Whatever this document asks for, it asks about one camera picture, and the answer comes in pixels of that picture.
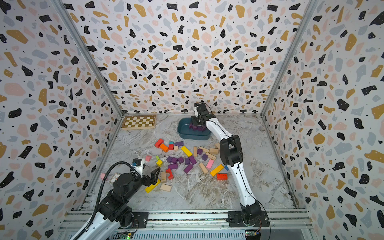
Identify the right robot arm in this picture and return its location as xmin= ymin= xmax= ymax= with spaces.
xmin=191 ymin=102 xmax=262 ymax=226

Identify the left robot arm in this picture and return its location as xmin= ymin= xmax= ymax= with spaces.
xmin=72 ymin=166 xmax=161 ymax=240

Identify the teal plastic storage bin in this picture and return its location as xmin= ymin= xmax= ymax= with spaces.
xmin=177 ymin=118 xmax=211 ymax=141

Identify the yellow block near gripper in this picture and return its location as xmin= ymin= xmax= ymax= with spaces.
xmin=145 ymin=180 xmax=161 ymax=194

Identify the red arch block front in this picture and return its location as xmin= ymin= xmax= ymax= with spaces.
xmin=166 ymin=169 xmax=174 ymax=180

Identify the natural wood square block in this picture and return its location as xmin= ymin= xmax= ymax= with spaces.
xmin=160 ymin=184 xmax=172 ymax=192

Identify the orange rectangular block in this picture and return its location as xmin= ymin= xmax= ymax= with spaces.
xmin=160 ymin=144 xmax=169 ymax=153

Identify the natural wood flat block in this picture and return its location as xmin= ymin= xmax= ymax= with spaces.
xmin=209 ymin=148 xmax=220 ymax=155

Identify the purple upright rectangular block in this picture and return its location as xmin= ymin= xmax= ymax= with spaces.
xmin=189 ymin=156 xmax=197 ymax=165

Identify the pink rectangular block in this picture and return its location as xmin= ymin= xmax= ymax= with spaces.
xmin=206 ymin=159 xmax=215 ymax=170

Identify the natural wood long plank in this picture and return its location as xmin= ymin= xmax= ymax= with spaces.
xmin=199 ymin=163 xmax=208 ymax=175

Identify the wooden chessboard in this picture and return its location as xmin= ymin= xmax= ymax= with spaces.
xmin=122 ymin=115 xmax=156 ymax=131

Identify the yellow orange long block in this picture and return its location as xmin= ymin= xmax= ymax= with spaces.
xmin=210 ymin=165 xmax=224 ymax=177

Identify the red wedge block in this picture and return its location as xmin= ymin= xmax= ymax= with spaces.
xmin=216 ymin=174 xmax=228 ymax=181

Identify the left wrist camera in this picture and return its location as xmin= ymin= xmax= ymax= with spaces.
xmin=132 ymin=158 xmax=145 ymax=178

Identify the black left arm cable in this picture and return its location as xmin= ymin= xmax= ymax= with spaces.
xmin=73 ymin=161 xmax=134 ymax=239

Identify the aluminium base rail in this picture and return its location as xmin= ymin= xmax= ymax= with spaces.
xmin=59 ymin=209 xmax=317 ymax=240

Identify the aluminium corner post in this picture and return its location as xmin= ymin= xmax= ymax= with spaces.
xmin=260 ymin=0 xmax=319 ymax=118

